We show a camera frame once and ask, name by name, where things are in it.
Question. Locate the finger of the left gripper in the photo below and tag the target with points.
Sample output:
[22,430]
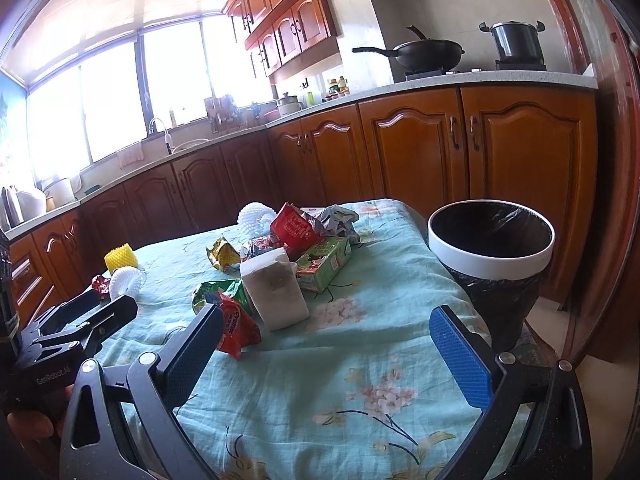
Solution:
[108,320]

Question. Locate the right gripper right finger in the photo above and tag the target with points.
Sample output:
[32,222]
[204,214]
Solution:
[468,357]

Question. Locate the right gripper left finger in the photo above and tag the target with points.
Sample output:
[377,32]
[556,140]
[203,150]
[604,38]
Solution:
[184,357]

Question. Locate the red chip bag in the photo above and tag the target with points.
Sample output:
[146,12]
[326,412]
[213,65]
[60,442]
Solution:
[240,330]

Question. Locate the green snack wrapper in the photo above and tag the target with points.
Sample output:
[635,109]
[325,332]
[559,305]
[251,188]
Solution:
[233,289]

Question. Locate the yellow snack wrapper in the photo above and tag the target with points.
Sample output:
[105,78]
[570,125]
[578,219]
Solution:
[222,255]

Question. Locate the white milk carton 1928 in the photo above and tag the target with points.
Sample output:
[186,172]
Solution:
[270,281]

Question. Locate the red white wrapper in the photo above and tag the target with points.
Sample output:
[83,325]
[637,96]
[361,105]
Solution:
[258,246]

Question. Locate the white foam fruit net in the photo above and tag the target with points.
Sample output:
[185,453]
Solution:
[254,220]

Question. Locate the green milk drink carton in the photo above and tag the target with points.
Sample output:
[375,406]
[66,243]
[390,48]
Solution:
[321,263]

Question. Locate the red snack bag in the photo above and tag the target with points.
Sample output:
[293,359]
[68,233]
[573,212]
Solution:
[294,231]

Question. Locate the grey wrapper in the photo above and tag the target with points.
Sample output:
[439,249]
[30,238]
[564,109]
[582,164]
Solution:
[335,221]

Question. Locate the white rim trash bin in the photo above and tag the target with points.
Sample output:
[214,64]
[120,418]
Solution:
[491,239]

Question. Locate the black trash bag liner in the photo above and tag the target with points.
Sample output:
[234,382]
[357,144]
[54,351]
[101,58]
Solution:
[503,305]

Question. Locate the wooden lower kitchen cabinets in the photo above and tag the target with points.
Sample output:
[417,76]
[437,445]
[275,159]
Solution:
[533,144]

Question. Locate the wooden kitchen cabinets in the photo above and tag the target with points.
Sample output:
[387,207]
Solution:
[283,37]
[533,144]

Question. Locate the kitchen window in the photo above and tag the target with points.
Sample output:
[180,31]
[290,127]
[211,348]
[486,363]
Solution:
[124,94]

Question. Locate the wooden upper kitchen cabinets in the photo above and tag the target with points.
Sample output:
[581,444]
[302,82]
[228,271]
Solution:
[283,37]

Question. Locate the person left hand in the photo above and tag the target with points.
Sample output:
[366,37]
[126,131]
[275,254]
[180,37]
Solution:
[34,431]

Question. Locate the small red wrapper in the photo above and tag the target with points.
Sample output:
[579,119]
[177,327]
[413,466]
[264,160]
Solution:
[101,285]

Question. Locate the floral teal tablecloth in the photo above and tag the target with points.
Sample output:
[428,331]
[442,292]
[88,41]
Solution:
[357,390]

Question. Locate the white electric kettle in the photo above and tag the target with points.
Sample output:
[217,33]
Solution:
[21,206]

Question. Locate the sink faucet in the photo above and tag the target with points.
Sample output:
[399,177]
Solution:
[162,135]

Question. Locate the white rice cooker pot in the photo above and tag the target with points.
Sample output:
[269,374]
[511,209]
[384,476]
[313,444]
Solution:
[288,104]

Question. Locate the condiment bottles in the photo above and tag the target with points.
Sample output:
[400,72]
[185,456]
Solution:
[337,88]

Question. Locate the black wok pan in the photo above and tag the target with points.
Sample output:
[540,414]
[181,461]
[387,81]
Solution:
[421,55]

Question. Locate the black stock pot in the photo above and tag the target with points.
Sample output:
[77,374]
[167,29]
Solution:
[517,42]

